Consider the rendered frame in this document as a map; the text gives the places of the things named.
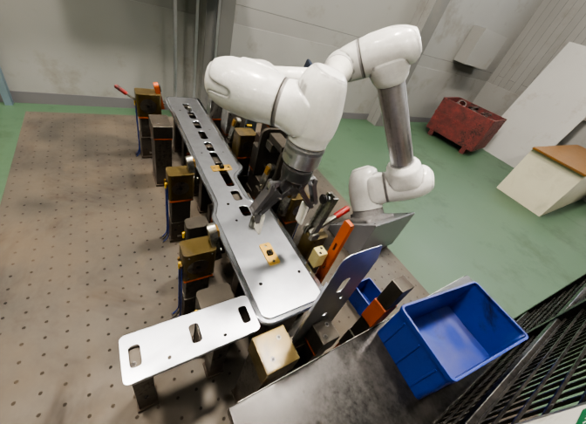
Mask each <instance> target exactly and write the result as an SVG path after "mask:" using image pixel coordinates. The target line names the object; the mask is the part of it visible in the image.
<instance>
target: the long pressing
mask: <svg viewBox="0 0 586 424"><path fill-rule="evenodd" d="M165 101H166V103H167V106H168V109H169V111H170V113H171V114H172V116H173V118H174V122H175V124H176V126H177V127H178V129H179V131H180V134H181V137H182V139H183V140H184V142H185V145H186V147H187V150H188V152H189V153H190V155H192V158H194V160H195V164H196V169H197V171H198V173H199V175H200V177H201V180H202V182H203V184H204V186H205V188H206V190H207V192H208V195H209V197H210V199H211V201H212V203H213V211H212V221H213V222H214V223H215V224H217V226H218V228H219V230H220V238H221V242H222V244H223V247H224V249H225V250H226V253H227V255H228V258H229V261H230V262H231V264H232V267H233V269H234V271H235V274H236V276H237V278H238V281H239V283H240V285H241V287H242V290H243V292H244V295H245V296H246V297H247V298H248V299H249V302H250V304H251V306H252V309H253V311H254V313H255V315H256V318H257V320H258V322H259V323H260V324H262V325H266V326H272V325H276V324H279V323H281V322H283V321H285V320H287V319H289V318H293V317H295V316H296V315H299V314H301V313H303V312H306V311H308V310H309V309H310V307H311V306H312V305H313V303H314V302H315V300H316V298H317V296H318V294H319V293H320V291H321V290H322V289H323V286H322V284H321V283H320V281H319V280H318V278H317V276H316V275H315V273H314V272H313V270H312V268H311V267H310V266H309V264H308V263H307V261H306V260H305V258H304V257H303V255H302V253H301V251H300V250H299V248H298V247H297V246H296V244H295V243H294V241H293V240H292V238H291V237H290V235H289V233H288V231H287V230H286V228H284V226H283V224H282V223H281V221H280V220H279V218H278V217H277V215H276V213H275V211H274V210H273V209H272V208H270V209H269V210H268V211H267V212H265V213H264V214H265V219H264V222H263V226H262V231H261V234H260V235H258V234H257V232H256V230H255V229H252V228H250V227H249V221H250V218H251V216H252V213H251V211H250V210H249V206H250V205H251V204H252V202H253V201H254V199H252V198H250V197H249V196H248V194H247V192H246V191H245V189H244V187H243V186H242V184H241V183H240V181H239V179H238V177H239V176H240V174H241V173H242V170H243V167H242V164H241V163H240V162H239V161H238V159H237V158H236V156H235V154H234V152H233V151H232V149H231V148H230V146H229V145H228V143H227V142H226V140H225V139H224V137H223V136H222V134H221V132H220V130H219V129H218V127H217V126H216V124H215V123H214V121H213V120H212V118H211V117H210V115H209V114H208V112H207V110H206V108H205V107H204V105H203V104H202V103H201V101H200V100H199V99H197V98H183V97H166V98H165ZM184 104H185V105H189V106H191V107H192V110H191V111H192V112H188V111H187V109H185V107H184ZM198 111H199V112H198ZM188 113H193V114H194V116H195V118H196V119H191V118H190V117H189V115H188ZM193 122H199V124H200V126H201V128H196V127H195V126H194V123H193ZM209 129H210V130H209ZM199 132H204V133H205V134H206V136H207V139H202V138H201V136H200V135H199ZM204 143H210V144H211V145H212V147H213V149H214V151H208V150H207V148H206V146H205V144H204ZM223 152H224V153H223ZM213 153H215V154H217V156H218V157H219V159H220V161H221V163H222V165H228V164H229V165H230V166H231V167H232V170H226V172H227V173H228V175H229V177H230V179H231V181H232V182H233V183H234V186H227V184H226V182H225V181H224V180H223V178H222V176H221V173H220V171H215V172H214V171H212V169H211V167H210V166H214V165H215V163H214V161H213V159H212V157H211V155H210V154H213ZM233 191H237V192H238V193H239V194H240V196H241V198H242V199H241V200H239V201H237V200H235V199H234V197H233V196H232V194H231V192H233ZM227 203H229V205H228V204H227ZM240 207H247V208H248V210H249V213H250V215H246V216H245V215H243V214H242V212H241V210H240V209H239V208H240ZM236 220H238V221H236ZM263 243H270V244H271V246H272V248H273V250H274V251H275V253H276V255H277V256H278V258H279V260H280V263H278V264H274V265H269V264H268V262H267V260H266V258H265V256H264V254H263V253H262V250H261V249H260V247H259V245H260V244H263ZM298 270H300V271H301V272H300V273H298V272H297V271H298ZM259 283H262V285H259Z"/></svg>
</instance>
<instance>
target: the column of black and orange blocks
mask: <svg viewBox="0 0 586 424"><path fill-rule="evenodd" d="M413 288H414V286H413V285H412V284H411V282H410V281H409V280H408V279H407V278H406V277H405V276H404V275H403V276H400V277H397V278H395V279H393V280H392V281H391V282H390V283H389V284H388V285H387V286H386V287H385V289H384V290H383V291H382V292H381V293H380V294H379V296H378V297H376V298H374V299H373V301H372V302H371V303H370V304H369V305H368V307H367V308H366V309H365V310H364V312H363V313H362V314H361V315H362V316H361V317H360V318H359V319H358V321H357V322H356V323H355V324H354V325H353V326H352V327H351V328H350V329H348V331H347V332H346V333H345V334H344V335H343V337H342V338H341V339H340V340H339V342H338V343H337V344H336V346H335V347H334V348H336V347H338V346H339V345H342V344H343V343H345V342H346V341H348V340H350V339H353V338H354V337H356V336H357V335H359V334H361V333H362V332H365V331H367V330H369V329H370V328H372V327H373V326H375V325H377V324H379V323H380V322H382V321H383V320H384V319H385V318H386V317H387V316H388V315H389V314H390V313H391V312H392V311H393V310H394V309H395V308H396V307H397V306H398V303H399V302H400V301H401V300H402V299H403V298H404V297H405V296H406V295H407V294H408V293H409V292H410V291H411V290H412V289H413ZM334 348H333V349H334Z"/></svg>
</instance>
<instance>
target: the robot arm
mask: <svg viewBox="0 0 586 424"><path fill-rule="evenodd" d="M421 52H422V44H421V38H420V34H419V29H418V27H416V26H412V25H409V24H397V25H392V26H389V27H385V28H383V29H380V30H377V31H374V32H371V33H369V34H367V35H365V36H363V37H361V38H358V39H356V40H354V41H352V42H350V43H349V44H346V45H345V46H343V47H342V48H341V49H338V50H336V51H334V52H333V53H332V54H331V55H330V56H329V57H328V58H327V59H326V61H325V63H324V64H321V63H314V64H313V65H311V66H310V67H293V66H273V65H272V64H271V63H270V62H268V61H266V60H263V59H253V58H245V57H242V58H238V57H234V56H224V57H219V58H215V59H214V60H213V61H211V62H210V63H209V64H208V67H207V70H206V73H205V79H204V84H205V89H206V91H207V93H208V96H209V98H211V99H212V100H213V101H214V102H215V103H216V104H217V105H218V106H220V107H221V108H223V109H225V110H226V111H228V112H231V113H233V114H235V115H238V116H240V117H243V118H244V119H247V120H252V121H254V122H258V123H263V124H267V125H270V126H273V127H276V128H278V129H280V130H281V131H283V132H285V133H286V134H287V135H288V136H287V139H286V143H285V147H284V150H283V166H282V169H281V177H280V179H279V180H278V181H272V179H268V180H267V183H266V185H265V187H264V189H263V190H262V191H261V193H260V194H259V195H258V196H257V197H256V198H255V200H254V201H253V202H252V204H251V205H250V206H249V210H250V211H251V213H252V215H254V221H255V226H254V228H255V230H256V232H257V234H258V235H260V234H261V231H262V226H263V222H264V219H265V214H264V213H265V212H267V211H268V210H269V209H270V208H271V207H272V206H273V205H275V204H276V203H277V202H278V201H279V200H280V199H281V200H282V199H283V198H284V197H285V196H290V195H296V194H298V193H299V194H300V195H301V196H302V198H303V200H304V202H301V205H300V208H299V210H298V212H297V215H296V221H297V222H298V223H299V225H302V224H303V220H304V218H305V216H306V214H308V212H309V209H313V208H314V206H313V204H315V205H316V204H318V199H317V182H318V180H317V178H316V177H315V176H314V175H313V171H314V170H316V169H317V168H318V166H319V164H320V161H321V160H322V157H323V154H324V152H325V148H326V147H327V145H328V143H329V142H330V140H331V139H332V138H333V136H334V134H335V132H336V131H337V127H338V125H339V122H340V120H341V117H342V114H343V110H344V102H345V98H346V93H347V82H352V81H356V80H360V79H365V78H369V77H370V80H371V82H372V83H373V85H374V86H375V87H376V88H377V89H378V98H379V104H380V109H381V113H382V119H383V123H384V129H385V137H386V143H387V147H388V153H389V157H390V162H389V163H388V164H387V166H386V171H385V172H383V173H382V172H378V171H377V169H376V168H375V167H371V166H364V167H361V168H356V169H354V170H352V172H351V176H350V179H349V197H350V202H351V207H352V214H351V218H350V219H348V220H350V221H351V223H373V222H376V221H380V220H383V219H386V218H389V217H394V214H390V213H385V212H384V209H383V204H384V203H387V202H402V201H408V200H412V199H416V198H420V197H421V196H424V195H427V194H428V193H430V192H431V191H432V190H433V188H434V175H433V171H432V170H431V169H430V168H429V167H428V166H426V165H421V163H420V160H419V159H417V158H416V157H414V156H413V150H412V136H411V128H410V120H409V109H408V101H407V93H406V85H405V80H406V79H407V76H408V74H409V70H410V66H411V64H414V63H415V62H416V61H417V60H418V59H419V57H420V54H421ZM307 184H308V185H309V191H310V199H309V198H308V196H307V195H306V193H305V191H304V189H303V188H304V187H306V186H307ZM280 189H281V191H282V194H280V192H279V190H280Z"/></svg>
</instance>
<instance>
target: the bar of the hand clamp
mask: <svg viewBox="0 0 586 424"><path fill-rule="evenodd" d="M338 200H339V199H338V197H337V196H336V195H335V194H334V193H333V192H327V193H326V195H320V197H319V201H320V205H319V207H318V208H317V211H316V213H315V214H314V215H313V217H312V218H311V220H310V223H309V224H308V226H307V228H306V229H305V231H304V234H306V232H309V231H308V230H309V229H311V228H313V227H315V228H314V229H313V231H312V232H311V234H310V236H309V238H308V239H309V240H310V237H311V236H312V235H313V234H315V233H318V232H319V230H320V229H321V228H322V226H323V225H324V222H325V221H326V219H327V218H328V216H329V214H330V212H331V211H332V210H333V208H334V207H335V205H336V204H337V201H338Z"/></svg>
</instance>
